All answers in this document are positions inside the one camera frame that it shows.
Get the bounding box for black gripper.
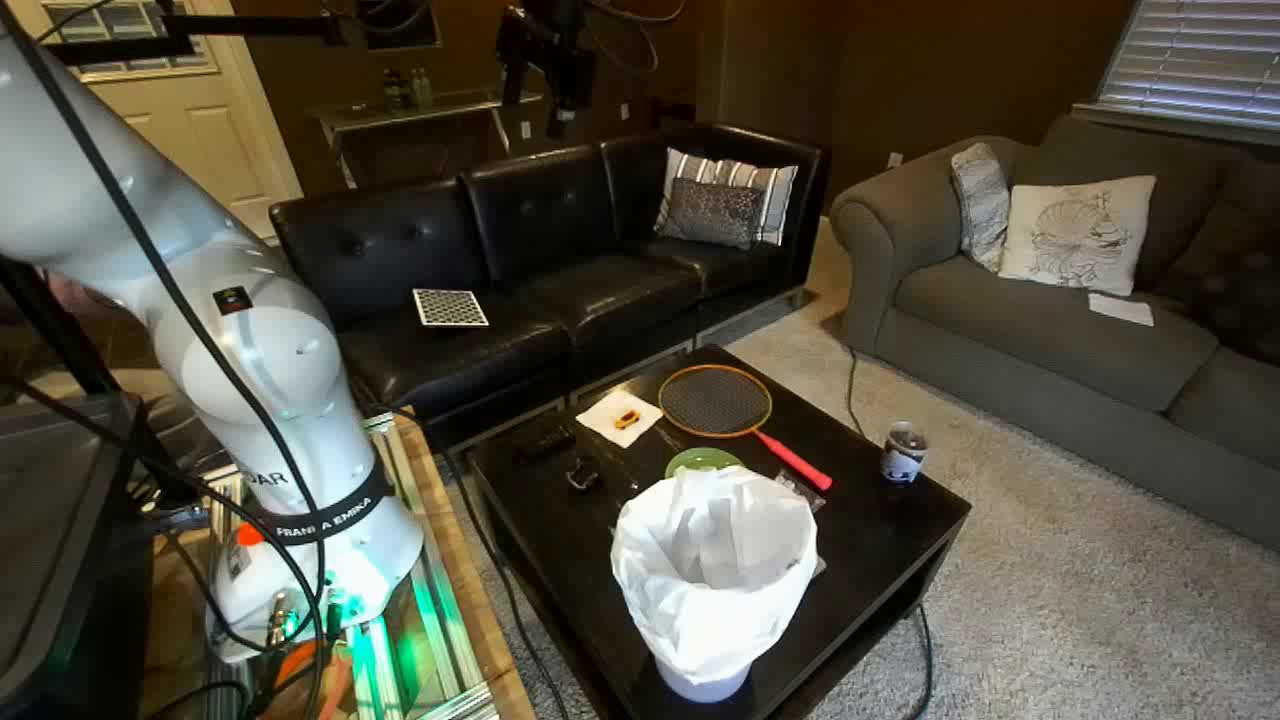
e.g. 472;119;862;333
494;0;601;141

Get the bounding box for green bowl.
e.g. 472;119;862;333
661;443;746;478

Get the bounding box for metal console table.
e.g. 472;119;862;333
316;89;548;190

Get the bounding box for white striped pillow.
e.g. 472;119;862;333
650;142;803;250

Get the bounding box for gray brown patterned pillow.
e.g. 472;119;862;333
661;175;772;250

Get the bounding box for black leather sofa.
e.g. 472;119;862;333
266;119;830;452

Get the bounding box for white panel door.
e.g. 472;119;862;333
3;0;308;250

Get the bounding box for gray striped pillow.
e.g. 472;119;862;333
948;141;1017;274

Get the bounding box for seated person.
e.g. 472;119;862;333
34;268;132;320

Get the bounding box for white bin with bag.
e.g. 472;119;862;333
608;462;828;706

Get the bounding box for black coffee table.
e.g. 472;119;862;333
448;341;977;720

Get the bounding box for white printed pillow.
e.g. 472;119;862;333
996;171;1159;301

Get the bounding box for gray fabric sofa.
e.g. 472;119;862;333
828;111;1280;554

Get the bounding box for white paper sheet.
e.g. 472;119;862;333
1084;288;1159;333

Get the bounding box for window blinds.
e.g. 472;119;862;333
1091;0;1280;135

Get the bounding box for dark gray equipment case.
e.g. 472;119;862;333
0;396;151;720

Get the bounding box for dark dotted pillow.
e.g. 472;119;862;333
1159;197;1280;368

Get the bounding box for dark wall frame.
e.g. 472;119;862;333
355;0;443;53

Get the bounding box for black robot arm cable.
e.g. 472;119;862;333
0;0;336;671

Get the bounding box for badminton racket red handle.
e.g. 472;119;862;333
650;360;840;494

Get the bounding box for wooden robot mount table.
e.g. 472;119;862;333
132;406;541;720

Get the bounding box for black table cable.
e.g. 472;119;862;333
898;600;941;720

